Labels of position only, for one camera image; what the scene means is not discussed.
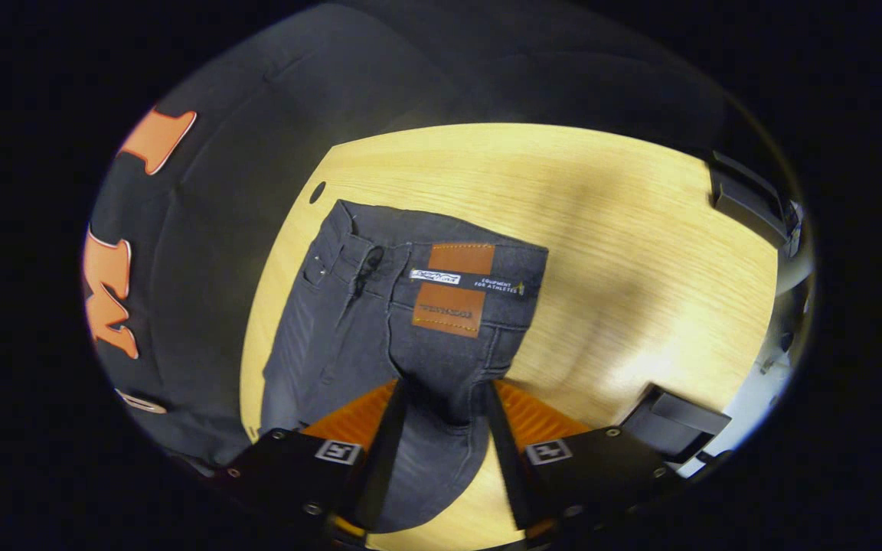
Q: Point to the black table-edge bracket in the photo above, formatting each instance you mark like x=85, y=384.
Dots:
x=671, y=425
x=743, y=199

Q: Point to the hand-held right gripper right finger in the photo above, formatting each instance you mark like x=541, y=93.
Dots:
x=602, y=467

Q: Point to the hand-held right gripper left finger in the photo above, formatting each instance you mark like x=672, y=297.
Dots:
x=295, y=474

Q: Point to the black jeans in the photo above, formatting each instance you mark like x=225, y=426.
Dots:
x=380, y=337

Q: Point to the black backdrop cloth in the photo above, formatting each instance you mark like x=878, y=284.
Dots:
x=219, y=229

